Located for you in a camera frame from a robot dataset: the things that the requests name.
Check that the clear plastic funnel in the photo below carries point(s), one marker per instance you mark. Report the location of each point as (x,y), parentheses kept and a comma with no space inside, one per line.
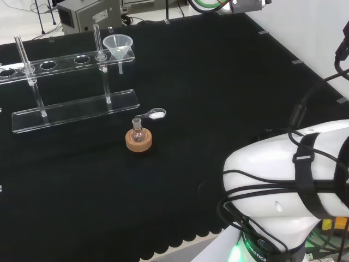
(117,43)

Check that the glass weighing funnel with powder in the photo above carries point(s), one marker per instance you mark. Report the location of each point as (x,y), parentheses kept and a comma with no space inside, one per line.
(156,115)

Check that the clear acrylic funnel stand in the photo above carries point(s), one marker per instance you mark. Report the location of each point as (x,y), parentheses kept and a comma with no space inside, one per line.
(81,109)

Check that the small glass round-bottom flask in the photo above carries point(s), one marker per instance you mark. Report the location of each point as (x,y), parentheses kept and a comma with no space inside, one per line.
(137,134)

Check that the grey cloth clip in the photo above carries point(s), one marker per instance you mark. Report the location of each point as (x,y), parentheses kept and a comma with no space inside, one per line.
(297,62)
(342,100)
(263,32)

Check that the grey metal control box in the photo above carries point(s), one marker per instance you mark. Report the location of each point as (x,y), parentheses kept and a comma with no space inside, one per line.
(95,16)

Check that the dark tripod leg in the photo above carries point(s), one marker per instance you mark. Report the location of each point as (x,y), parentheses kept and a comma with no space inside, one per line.
(41,16)

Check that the yellow stop button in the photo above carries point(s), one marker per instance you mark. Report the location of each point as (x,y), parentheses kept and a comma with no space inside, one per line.
(327,222)

